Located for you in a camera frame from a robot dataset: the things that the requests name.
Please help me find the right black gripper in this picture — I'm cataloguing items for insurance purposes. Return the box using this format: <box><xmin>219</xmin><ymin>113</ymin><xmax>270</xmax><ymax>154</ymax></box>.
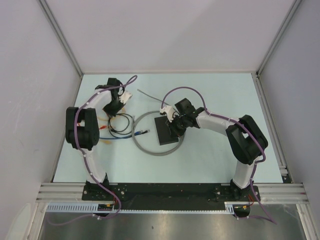
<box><xmin>166</xmin><ymin>114</ymin><xmax>188</xmax><ymax>138</ymax></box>

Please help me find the black power cable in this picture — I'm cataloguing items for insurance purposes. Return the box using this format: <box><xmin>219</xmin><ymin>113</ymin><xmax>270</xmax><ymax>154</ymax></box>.
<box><xmin>107</xmin><ymin>112</ymin><xmax>137</xmax><ymax>138</ymax></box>

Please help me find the orange ethernet cable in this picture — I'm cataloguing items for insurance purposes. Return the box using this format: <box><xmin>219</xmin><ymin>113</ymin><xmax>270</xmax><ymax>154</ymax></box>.
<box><xmin>97</xmin><ymin>107</ymin><xmax>126</xmax><ymax>121</ymax></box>

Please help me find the black network switch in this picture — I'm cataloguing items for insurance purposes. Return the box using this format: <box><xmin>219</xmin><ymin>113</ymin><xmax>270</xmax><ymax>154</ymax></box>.
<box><xmin>154</xmin><ymin>116</ymin><xmax>182</xmax><ymax>146</ymax></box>

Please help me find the blue ethernet cable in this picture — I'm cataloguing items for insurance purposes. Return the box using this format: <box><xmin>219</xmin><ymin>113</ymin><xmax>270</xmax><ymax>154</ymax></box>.
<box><xmin>99</xmin><ymin>129</ymin><xmax>151</xmax><ymax>140</ymax></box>

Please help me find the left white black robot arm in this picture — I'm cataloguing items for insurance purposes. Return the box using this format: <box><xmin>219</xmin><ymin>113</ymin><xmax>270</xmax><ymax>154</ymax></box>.
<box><xmin>65</xmin><ymin>78</ymin><xmax>131</xmax><ymax>200</ymax></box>

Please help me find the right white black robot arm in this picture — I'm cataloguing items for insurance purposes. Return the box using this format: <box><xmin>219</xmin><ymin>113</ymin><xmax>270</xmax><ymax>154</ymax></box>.
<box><xmin>160</xmin><ymin>98</ymin><xmax>269</xmax><ymax>201</ymax></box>

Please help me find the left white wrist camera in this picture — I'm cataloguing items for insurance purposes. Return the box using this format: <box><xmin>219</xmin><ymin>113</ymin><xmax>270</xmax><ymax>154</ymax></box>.
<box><xmin>119</xmin><ymin>91</ymin><xmax>133</xmax><ymax>105</ymax></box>

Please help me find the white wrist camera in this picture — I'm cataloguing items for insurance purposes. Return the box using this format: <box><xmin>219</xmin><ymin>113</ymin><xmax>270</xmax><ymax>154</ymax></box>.
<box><xmin>119</xmin><ymin>91</ymin><xmax>133</xmax><ymax>105</ymax></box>
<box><xmin>159</xmin><ymin>105</ymin><xmax>179</xmax><ymax>123</ymax></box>

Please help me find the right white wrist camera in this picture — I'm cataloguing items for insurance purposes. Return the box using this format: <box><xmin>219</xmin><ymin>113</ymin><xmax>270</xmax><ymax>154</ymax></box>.
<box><xmin>159</xmin><ymin>105</ymin><xmax>179</xmax><ymax>123</ymax></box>

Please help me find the grey coiled ethernet cable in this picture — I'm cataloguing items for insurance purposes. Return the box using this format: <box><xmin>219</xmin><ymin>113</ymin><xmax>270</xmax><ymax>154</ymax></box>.
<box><xmin>133</xmin><ymin>87</ymin><xmax>187</xmax><ymax>156</ymax></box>

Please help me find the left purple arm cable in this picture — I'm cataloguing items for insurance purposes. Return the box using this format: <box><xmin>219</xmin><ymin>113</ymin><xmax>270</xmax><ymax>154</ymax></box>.
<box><xmin>46</xmin><ymin>74</ymin><xmax>139</xmax><ymax>226</ymax></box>

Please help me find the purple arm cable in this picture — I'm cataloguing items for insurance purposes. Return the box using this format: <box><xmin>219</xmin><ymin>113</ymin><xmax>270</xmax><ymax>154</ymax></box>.
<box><xmin>46</xmin><ymin>74</ymin><xmax>139</xmax><ymax>226</ymax></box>
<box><xmin>161</xmin><ymin>86</ymin><xmax>277</xmax><ymax>225</ymax></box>

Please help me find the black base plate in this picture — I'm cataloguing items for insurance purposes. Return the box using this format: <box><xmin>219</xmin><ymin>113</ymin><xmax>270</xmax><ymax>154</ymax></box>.
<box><xmin>81</xmin><ymin>181</ymin><xmax>260</xmax><ymax>211</ymax></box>

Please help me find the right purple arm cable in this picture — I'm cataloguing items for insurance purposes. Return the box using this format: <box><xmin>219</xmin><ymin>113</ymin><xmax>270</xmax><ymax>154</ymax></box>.
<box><xmin>161</xmin><ymin>86</ymin><xmax>277</xmax><ymax>225</ymax></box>

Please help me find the right aluminium side rail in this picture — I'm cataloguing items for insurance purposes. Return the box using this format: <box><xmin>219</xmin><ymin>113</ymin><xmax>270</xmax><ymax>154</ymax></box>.
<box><xmin>251</xmin><ymin>72</ymin><xmax>293</xmax><ymax>184</ymax></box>

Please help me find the grey slotted cable duct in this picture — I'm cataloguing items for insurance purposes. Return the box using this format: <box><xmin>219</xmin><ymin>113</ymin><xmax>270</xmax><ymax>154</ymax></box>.
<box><xmin>46</xmin><ymin>202</ymin><xmax>234</xmax><ymax>215</ymax></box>

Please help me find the left aluminium corner post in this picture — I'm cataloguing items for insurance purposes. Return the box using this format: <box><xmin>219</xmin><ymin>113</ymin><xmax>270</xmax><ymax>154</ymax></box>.
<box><xmin>37</xmin><ymin>0</ymin><xmax>84</xmax><ymax>78</ymax></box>

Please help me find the aluminium corner post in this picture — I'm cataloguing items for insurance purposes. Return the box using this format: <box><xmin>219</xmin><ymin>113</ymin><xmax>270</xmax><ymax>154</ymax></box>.
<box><xmin>255</xmin><ymin>0</ymin><xmax>304</xmax><ymax>77</ymax></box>
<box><xmin>37</xmin><ymin>0</ymin><xmax>84</xmax><ymax>78</ymax></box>

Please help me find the aluminium front rail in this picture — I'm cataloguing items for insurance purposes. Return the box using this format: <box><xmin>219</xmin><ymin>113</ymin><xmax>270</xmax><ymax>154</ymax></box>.
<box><xmin>36</xmin><ymin>182</ymin><xmax>309</xmax><ymax>204</ymax></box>

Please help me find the right aluminium corner post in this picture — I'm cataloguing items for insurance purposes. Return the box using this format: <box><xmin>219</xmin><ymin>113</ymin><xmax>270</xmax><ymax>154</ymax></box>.
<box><xmin>255</xmin><ymin>0</ymin><xmax>304</xmax><ymax>77</ymax></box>

